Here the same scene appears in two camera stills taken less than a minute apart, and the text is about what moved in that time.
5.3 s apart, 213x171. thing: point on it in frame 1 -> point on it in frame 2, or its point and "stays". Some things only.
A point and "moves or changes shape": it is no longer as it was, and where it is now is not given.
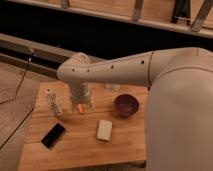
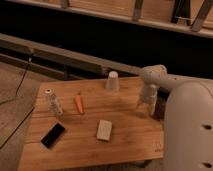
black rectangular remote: x=52 y=136 stays
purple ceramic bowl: x=126 y=105 moves or changes shape
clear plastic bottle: x=51 y=96 stays
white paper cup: x=112 y=87 stays
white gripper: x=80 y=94 -> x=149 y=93
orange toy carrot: x=80 y=107 stays
